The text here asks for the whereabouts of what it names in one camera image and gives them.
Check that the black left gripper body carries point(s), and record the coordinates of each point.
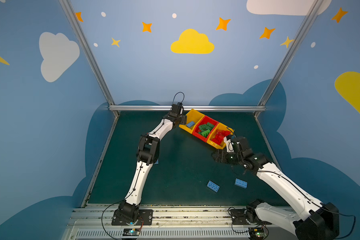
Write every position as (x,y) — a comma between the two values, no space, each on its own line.
(181,119)

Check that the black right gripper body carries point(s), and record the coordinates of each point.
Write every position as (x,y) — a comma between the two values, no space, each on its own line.
(221,156)

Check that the light blue lego brick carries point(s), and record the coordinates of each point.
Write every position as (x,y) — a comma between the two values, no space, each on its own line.
(212,186)
(241,183)
(190,124)

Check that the green lego brick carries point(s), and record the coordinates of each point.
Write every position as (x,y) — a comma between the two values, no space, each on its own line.
(205,129)

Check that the light blue lego brick front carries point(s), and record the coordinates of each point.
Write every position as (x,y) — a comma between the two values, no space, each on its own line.
(212,186)

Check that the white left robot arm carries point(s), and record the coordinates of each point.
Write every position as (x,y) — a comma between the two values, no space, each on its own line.
(147,155)

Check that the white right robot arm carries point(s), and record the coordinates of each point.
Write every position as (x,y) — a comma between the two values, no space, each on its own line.
(311,219)

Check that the yellow bin far left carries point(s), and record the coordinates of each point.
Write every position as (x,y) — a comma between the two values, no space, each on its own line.
(193,118)

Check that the yellow bin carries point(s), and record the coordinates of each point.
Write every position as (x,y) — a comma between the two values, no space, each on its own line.
(193,118)
(220,126)

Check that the red middle bin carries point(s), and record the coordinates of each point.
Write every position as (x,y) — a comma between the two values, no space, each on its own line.
(205,120)

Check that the yellow bin near right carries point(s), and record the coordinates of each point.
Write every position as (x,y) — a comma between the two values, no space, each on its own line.
(220,126)

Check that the green circuit board right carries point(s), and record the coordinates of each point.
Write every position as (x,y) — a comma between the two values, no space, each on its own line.
(258,233)

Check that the green circuit board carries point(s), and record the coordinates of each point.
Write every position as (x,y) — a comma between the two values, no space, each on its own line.
(258,233)
(131,232)

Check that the green circuit board left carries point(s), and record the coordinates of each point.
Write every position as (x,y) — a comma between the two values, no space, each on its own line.
(131,232)

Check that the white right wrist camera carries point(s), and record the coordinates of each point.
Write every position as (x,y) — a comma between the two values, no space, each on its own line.
(228,142)

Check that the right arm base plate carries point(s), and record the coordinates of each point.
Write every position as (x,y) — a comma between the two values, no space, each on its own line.
(245,217)

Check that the aluminium back frame rail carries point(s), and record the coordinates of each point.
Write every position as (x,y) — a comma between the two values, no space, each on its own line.
(188,108)

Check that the aluminium right corner post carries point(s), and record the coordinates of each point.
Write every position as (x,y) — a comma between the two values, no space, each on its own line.
(292,50)

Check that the aluminium corner post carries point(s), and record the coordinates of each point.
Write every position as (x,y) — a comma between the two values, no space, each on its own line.
(292,50)
(75,24)

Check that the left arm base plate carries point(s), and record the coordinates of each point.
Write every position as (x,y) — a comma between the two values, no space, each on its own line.
(144,217)

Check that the front aluminium rail bed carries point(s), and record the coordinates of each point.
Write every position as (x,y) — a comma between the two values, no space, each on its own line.
(169,223)

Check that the aluminium left corner post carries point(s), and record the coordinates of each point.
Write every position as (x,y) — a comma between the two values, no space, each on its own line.
(75,24)

